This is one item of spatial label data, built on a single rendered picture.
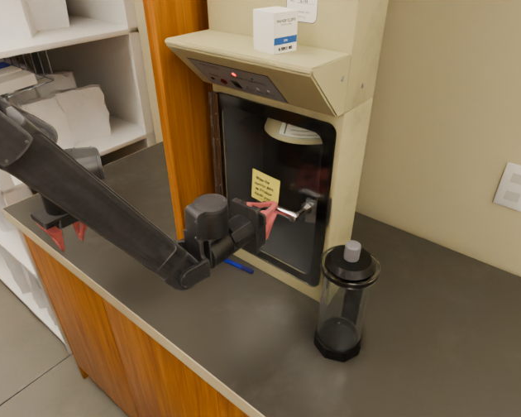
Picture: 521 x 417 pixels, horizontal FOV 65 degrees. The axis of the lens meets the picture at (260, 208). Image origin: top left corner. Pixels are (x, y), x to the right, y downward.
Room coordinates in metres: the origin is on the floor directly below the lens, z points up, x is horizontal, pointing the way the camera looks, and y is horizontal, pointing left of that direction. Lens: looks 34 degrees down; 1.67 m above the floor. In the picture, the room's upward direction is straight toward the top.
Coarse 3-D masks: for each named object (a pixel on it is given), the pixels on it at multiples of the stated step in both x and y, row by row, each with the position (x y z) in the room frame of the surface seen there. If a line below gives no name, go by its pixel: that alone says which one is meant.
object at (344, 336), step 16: (336, 288) 0.53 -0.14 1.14; (368, 288) 0.53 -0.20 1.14; (320, 304) 0.56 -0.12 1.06; (336, 304) 0.52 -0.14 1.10; (352, 304) 0.52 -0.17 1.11; (320, 320) 0.55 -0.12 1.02; (336, 320) 0.52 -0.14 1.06; (352, 320) 0.52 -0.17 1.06; (320, 336) 0.54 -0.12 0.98; (336, 336) 0.52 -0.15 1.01; (352, 336) 0.52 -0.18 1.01
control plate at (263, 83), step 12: (192, 60) 0.78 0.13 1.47; (204, 72) 0.79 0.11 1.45; (216, 72) 0.76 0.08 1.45; (228, 72) 0.73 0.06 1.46; (240, 72) 0.70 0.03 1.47; (228, 84) 0.78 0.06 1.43; (240, 84) 0.75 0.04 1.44; (252, 84) 0.72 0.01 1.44; (264, 84) 0.69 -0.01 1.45; (264, 96) 0.74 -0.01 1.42; (276, 96) 0.71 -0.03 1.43
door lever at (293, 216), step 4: (264, 200) 0.71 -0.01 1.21; (268, 200) 0.71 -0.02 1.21; (304, 204) 0.69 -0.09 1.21; (308, 204) 0.69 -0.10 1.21; (276, 208) 0.68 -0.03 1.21; (280, 208) 0.68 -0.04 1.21; (284, 208) 0.68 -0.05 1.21; (288, 208) 0.68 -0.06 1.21; (300, 208) 0.68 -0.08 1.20; (304, 208) 0.68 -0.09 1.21; (308, 208) 0.69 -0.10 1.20; (276, 212) 0.68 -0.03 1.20; (280, 212) 0.67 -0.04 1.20; (284, 212) 0.67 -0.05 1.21; (288, 212) 0.67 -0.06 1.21; (292, 212) 0.67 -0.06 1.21; (296, 212) 0.67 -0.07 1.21; (300, 212) 0.67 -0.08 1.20; (304, 212) 0.68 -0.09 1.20; (308, 212) 0.69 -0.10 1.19; (284, 216) 0.67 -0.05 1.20; (288, 216) 0.66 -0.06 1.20; (292, 216) 0.65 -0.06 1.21; (296, 216) 0.65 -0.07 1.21; (292, 220) 0.65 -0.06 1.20; (296, 220) 0.65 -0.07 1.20
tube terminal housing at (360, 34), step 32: (224, 0) 0.84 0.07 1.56; (256, 0) 0.79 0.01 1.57; (320, 0) 0.71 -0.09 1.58; (352, 0) 0.68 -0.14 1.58; (384, 0) 0.74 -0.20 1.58; (320, 32) 0.71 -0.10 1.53; (352, 32) 0.67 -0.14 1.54; (352, 64) 0.68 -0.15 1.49; (256, 96) 0.79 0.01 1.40; (352, 96) 0.69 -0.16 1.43; (352, 128) 0.70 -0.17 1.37; (352, 160) 0.72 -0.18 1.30; (352, 192) 0.73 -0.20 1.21; (352, 224) 0.75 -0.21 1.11; (320, 288) 0.68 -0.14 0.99
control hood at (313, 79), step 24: (192, 48) 0.74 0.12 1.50; (216, 48) 0.70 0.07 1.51; (240, 48) 0.70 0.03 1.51; (312, 48) 0.70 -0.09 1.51; (264, 72) 0.65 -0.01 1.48; (288, 72) 0.61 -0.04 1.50; (312, 72) 0.58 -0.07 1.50; (336, 72) 0.64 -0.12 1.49; (288, 96) 0.68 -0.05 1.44; (312, 96) 0.63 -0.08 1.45; (336, 96) 0.64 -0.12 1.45
